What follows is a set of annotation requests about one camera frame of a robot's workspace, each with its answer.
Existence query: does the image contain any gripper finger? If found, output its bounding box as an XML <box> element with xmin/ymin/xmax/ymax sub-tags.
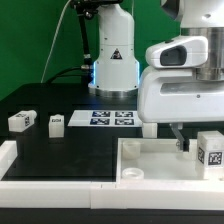
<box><xmin>170</xmin><ymin>123</ymin><xmax>190</xmax><ymax>152</ymax></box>

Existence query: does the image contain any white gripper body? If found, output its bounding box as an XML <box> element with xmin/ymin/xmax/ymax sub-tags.
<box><xmin>137</xmin><ymin>66</ymin><xmax>224</xmax><ymax>123</ymax></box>

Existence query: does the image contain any white square tabletop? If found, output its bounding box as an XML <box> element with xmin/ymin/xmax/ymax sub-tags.
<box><xmin>116</xmin><ymin>138</ymin><xmax>224</xmax><ymax>181</ymax></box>

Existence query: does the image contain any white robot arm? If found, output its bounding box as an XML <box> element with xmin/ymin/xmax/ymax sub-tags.
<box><xmin>89</xmin><ymin>0</ymin><xmax>224</xmax><ymax>141</ymax></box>

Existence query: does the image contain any white U-shaped obstacle fence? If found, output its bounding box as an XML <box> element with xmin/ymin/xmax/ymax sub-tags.
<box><xmin>0</xmin><ymin>141</ymin><xmax>224</xmax><ymax>211</ymax></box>

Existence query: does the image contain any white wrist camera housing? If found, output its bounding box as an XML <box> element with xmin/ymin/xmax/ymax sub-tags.
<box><xmin>145</xmin><ymin>36</ymin><xmax>208</xmax><ymax>69</ymax></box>

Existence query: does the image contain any white AprilTag base plate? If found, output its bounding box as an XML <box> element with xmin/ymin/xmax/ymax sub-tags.
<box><xmin>68</xmin><ymin>110</ymin><xmax>142</xmax><ymax>127</ymax></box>

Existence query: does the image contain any black cable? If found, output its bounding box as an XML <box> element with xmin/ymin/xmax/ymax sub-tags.
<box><xmin>45</xmin><ymin>66</ymin><xmax>93</xmax><ymax>84</ymax></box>

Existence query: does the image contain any white cable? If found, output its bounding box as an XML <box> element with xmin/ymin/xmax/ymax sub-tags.
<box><xmin>40</xmin><ymin>0</ymin><xmax>73</xmax><ymax>84</ymax></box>

